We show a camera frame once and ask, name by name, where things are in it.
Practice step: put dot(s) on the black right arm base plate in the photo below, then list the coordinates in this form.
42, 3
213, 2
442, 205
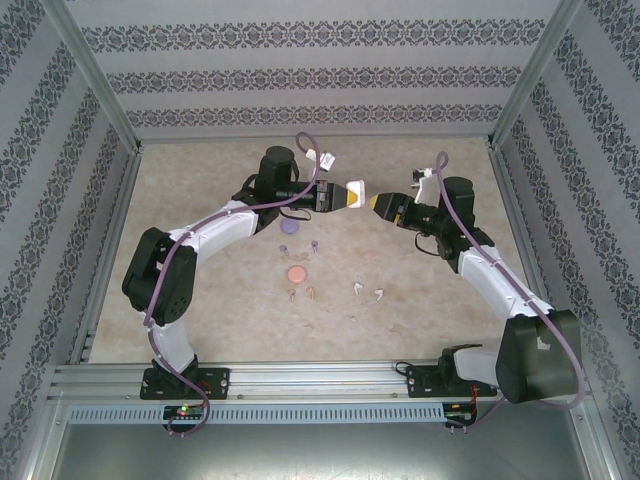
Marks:
417, 382

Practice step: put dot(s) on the aluminium frame post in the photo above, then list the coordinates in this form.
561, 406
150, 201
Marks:
531, 75
95, 75

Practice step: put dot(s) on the aluminium mounting rail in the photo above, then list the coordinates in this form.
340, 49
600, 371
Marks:
320, 380

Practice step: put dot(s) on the white earbud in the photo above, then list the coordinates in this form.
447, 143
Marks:
357, 288
378, 294

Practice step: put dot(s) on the purple earbud charging case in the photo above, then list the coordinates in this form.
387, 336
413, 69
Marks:
289, 226

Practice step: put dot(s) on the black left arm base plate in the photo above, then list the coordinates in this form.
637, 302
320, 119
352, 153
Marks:
220, 382

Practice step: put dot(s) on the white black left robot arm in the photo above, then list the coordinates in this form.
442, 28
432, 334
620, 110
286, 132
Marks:
170, 345

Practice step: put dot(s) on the aluminium side rail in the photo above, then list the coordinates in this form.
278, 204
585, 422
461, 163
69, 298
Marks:
510, 200
122, 200

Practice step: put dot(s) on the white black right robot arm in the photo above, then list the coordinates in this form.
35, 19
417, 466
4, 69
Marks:
540, 360

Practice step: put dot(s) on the pink earbud charging case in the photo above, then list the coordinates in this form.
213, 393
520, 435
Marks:
297, 274

